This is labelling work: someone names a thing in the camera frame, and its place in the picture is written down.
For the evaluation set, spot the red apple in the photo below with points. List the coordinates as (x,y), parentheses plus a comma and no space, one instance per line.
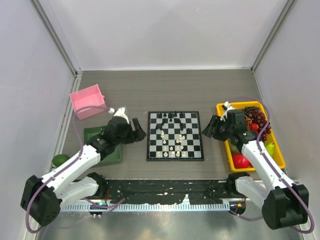
(240,162)

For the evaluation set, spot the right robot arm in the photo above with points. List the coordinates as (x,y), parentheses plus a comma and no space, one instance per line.
(282,202)

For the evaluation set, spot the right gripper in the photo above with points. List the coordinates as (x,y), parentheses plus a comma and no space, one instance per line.
(214,122)

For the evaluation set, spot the yellow plastic bin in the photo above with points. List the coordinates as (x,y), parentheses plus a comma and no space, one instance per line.
(231,150)

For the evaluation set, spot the pink plastic box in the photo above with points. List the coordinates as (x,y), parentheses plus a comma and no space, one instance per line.
(88,102)

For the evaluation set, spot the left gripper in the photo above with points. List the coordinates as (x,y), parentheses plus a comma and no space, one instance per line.
(139,133)

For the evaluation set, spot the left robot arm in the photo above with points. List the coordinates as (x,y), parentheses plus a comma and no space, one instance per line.
(44,197)

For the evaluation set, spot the black white chessboard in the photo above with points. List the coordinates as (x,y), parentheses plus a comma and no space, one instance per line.
(174,136)

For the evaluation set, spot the aluminium frame rail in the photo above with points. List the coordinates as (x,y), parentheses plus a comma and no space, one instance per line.
(60,46)

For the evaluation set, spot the green plastic tray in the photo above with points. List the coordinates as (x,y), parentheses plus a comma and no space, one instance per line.
(114,158)

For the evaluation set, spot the green pear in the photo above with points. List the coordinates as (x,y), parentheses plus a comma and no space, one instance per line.
(270,147)

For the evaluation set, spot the green lime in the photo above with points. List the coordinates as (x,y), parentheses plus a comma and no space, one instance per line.
(59,159)

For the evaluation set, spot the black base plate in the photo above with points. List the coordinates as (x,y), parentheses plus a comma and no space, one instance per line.
(167,192)

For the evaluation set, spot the purple grape bunch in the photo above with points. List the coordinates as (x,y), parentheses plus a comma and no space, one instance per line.
(255,120)

